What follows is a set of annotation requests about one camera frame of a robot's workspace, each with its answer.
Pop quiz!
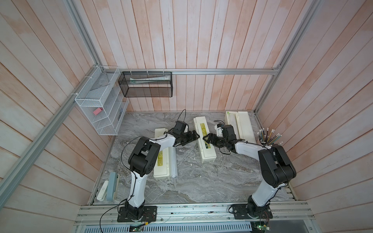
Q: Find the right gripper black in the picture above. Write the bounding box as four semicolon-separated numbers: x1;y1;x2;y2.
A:
202;133;228;148

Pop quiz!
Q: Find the cream dispenser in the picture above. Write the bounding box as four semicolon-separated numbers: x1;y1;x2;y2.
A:
224;111;256;143
193;116;217;163
153;128;171;179

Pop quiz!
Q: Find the plastic wrap roll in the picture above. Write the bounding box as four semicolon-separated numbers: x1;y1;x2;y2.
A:
169;147;178;178

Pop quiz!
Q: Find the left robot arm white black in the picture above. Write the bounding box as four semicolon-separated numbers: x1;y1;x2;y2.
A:
124;120;200;219

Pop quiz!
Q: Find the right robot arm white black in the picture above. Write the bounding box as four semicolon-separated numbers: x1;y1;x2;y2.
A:
202;133;296;218

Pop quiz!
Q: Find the pencil holder with pencils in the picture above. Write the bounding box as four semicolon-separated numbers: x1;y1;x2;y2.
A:
257;128;283;146

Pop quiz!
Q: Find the white and teal brush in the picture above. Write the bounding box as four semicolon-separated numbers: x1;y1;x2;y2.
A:
96;172;119;202

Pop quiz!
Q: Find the pink eraser block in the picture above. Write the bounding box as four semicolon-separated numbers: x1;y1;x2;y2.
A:
93;107;103;116

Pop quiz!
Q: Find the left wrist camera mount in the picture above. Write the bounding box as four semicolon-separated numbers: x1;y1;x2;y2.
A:
183;124;189;133

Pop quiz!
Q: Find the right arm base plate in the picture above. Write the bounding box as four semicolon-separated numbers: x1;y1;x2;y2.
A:
229;203;273;219

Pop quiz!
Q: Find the black wire mesh basket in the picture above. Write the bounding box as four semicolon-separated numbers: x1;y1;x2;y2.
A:
118;71;173;98

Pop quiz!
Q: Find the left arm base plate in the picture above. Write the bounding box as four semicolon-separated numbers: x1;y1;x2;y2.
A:
117;205;157;223

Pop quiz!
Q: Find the white wire mesh shelf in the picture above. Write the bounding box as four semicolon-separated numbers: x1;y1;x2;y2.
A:
75;66;129;136

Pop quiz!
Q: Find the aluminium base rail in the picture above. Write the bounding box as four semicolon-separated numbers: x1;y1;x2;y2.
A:
74;201;316;226

